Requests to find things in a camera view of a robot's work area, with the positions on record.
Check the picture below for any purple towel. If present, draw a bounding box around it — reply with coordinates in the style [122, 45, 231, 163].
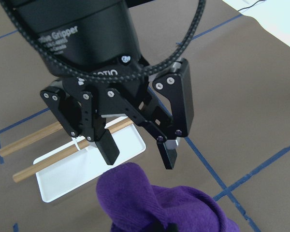
[96, 162, 240, 232]

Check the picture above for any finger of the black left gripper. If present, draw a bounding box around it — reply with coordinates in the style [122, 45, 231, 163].
[40, 86, 119, 165]
[152, 58, 194, 170]

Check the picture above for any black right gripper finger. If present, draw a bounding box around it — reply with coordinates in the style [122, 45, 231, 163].
[166, 223, 178, 232]

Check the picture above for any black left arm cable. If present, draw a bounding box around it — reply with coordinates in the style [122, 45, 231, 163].
[0, 0, 206, 84]

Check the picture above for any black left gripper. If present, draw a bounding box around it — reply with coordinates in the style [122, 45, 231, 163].
[0, 0, 155, 116]

